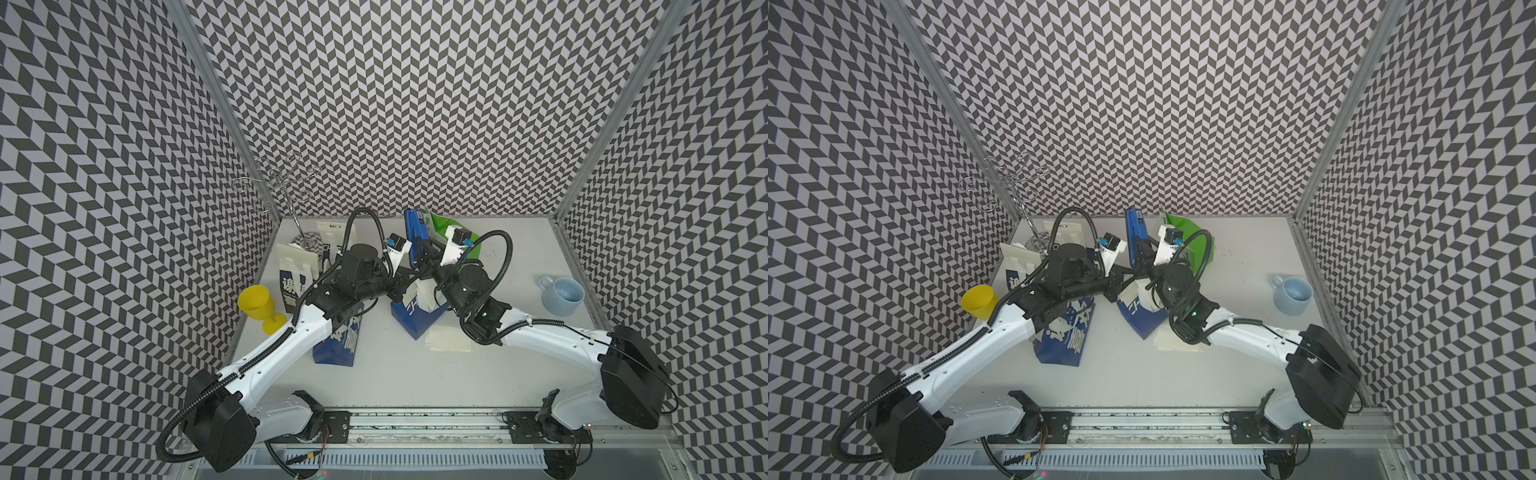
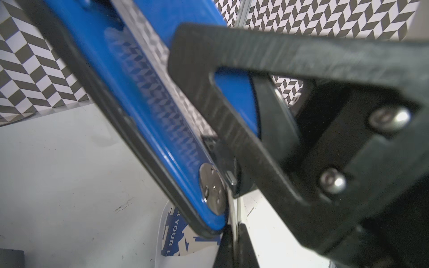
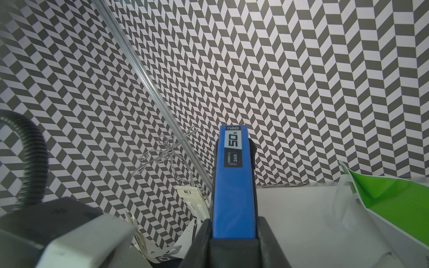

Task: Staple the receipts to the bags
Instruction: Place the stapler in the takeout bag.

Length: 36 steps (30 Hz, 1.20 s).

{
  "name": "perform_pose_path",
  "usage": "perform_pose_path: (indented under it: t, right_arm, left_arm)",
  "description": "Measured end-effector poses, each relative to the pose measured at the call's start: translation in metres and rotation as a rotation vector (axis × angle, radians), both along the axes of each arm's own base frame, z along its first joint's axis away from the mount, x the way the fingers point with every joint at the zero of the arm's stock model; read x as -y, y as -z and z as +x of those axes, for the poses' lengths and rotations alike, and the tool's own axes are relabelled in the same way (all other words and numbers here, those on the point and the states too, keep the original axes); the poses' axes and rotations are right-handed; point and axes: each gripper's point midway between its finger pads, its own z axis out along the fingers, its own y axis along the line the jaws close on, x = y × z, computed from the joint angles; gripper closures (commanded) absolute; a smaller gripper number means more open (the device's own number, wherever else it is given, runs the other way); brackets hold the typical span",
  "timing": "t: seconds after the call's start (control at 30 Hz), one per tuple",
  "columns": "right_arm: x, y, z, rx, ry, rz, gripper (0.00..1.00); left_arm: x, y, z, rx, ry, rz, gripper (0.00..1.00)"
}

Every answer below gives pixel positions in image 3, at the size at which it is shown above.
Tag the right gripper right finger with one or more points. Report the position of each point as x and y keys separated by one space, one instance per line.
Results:
x=271 y=253

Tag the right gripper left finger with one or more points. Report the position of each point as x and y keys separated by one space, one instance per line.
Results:
x=198 y=253

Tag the blue black stapler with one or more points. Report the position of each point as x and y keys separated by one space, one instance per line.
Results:
x=233 y=208

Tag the green white bag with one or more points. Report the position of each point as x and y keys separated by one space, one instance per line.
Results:
x=380 y=216

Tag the metal wire mug tree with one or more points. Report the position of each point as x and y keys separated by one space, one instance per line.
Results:
x=168 y=154

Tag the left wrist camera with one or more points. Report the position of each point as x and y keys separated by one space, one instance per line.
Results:
x=63 y=233

